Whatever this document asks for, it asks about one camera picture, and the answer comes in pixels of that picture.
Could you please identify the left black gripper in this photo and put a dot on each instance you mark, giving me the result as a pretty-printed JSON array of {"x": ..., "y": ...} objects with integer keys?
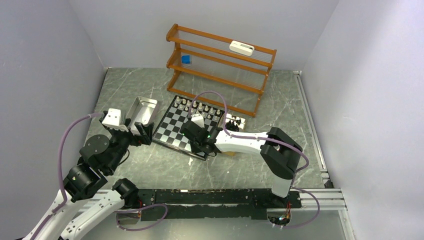
[{"x": 146, "y": 132}]

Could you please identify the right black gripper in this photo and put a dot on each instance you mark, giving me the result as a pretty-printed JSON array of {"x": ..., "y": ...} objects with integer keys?
[{"x": 195, "y": 149}]

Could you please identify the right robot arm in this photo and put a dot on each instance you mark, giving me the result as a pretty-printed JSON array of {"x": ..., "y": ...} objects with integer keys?
[{"x": 279, "y": 151}]

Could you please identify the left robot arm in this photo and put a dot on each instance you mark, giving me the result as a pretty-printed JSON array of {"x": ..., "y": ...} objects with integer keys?
[{"x": 99, "y": 158}]

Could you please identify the black and white chessboard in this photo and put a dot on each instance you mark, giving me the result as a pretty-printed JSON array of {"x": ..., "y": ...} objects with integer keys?
[{"x": 168, "y": 131}]

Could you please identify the silver tin box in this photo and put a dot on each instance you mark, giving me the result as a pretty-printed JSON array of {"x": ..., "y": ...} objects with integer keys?
[{"x": 143, "y": 110}]

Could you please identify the orange wooden shelf rack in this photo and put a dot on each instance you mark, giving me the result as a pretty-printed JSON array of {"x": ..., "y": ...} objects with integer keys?
[{"x": 212, "y": 59}]

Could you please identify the blue cube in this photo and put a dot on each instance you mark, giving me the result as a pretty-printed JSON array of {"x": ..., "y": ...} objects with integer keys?
[{"x": 186, "y": 59}]

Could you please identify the white rectangular device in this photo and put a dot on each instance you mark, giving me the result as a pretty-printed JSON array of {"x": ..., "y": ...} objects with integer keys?
[{"x": 241, "y": 48}]

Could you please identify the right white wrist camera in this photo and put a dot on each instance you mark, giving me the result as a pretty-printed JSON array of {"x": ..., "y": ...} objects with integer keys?
[{"x": 198, "y": 119}]

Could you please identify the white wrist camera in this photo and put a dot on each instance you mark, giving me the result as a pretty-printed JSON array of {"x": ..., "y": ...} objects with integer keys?
[
  {"x": 198, "y": 119},
  {"x": 115, "y": 119}
]

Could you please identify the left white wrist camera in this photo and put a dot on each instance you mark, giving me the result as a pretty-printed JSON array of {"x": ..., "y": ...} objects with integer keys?
[{"x": 115, "y": 119}]

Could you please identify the black base frame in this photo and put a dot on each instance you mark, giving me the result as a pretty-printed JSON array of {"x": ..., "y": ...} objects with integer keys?
[{"x": 254, "y": 203}]

